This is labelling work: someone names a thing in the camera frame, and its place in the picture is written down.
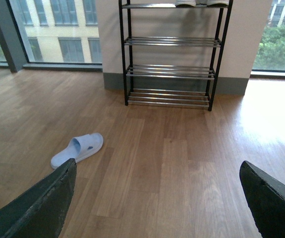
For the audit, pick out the black metal shoe rack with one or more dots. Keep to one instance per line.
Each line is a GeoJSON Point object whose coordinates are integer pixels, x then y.
{"type": "Point", "coordinates": [171, 56]}

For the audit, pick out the grey sneaker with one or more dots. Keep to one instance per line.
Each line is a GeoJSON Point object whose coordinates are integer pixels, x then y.
{"type": "Point", "coordinates": [217, 3]}
{"type": "Point", "coordinates": [180, 3]}

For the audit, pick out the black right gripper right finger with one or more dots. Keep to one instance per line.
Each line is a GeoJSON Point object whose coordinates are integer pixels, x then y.
{"type": "Point", "coordinates": [265, 197]}

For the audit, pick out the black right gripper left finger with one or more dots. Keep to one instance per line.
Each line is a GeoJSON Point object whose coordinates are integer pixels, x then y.
{"type": "Point", "coordinates": [40, 211]}

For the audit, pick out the light blue slipper far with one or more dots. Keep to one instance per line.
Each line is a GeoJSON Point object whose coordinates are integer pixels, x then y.
{"type": "Point", "coordinates": [79, 148]}

